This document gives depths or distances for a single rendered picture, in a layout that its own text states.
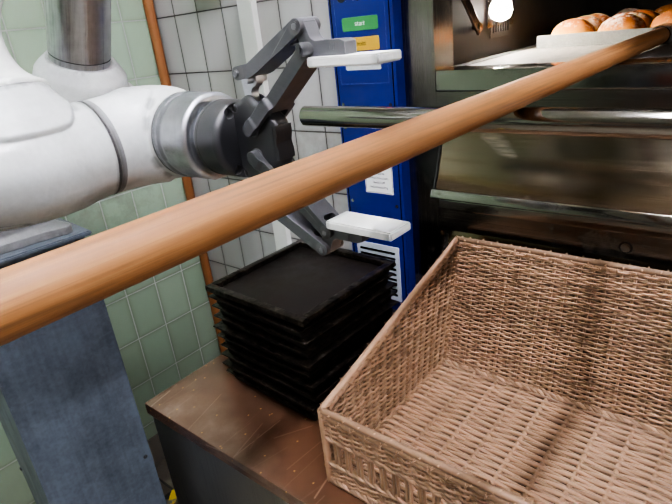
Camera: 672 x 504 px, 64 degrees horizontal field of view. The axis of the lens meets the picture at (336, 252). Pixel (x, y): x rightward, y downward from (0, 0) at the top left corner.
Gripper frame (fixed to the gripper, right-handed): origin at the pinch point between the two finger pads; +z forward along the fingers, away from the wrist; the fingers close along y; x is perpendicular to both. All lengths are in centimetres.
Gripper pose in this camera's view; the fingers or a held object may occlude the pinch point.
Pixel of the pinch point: (384, 148)
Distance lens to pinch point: 43.1
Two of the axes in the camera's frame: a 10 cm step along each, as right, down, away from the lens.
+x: -6.4, 3.6, -6.8
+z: 7.6, 1.8, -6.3
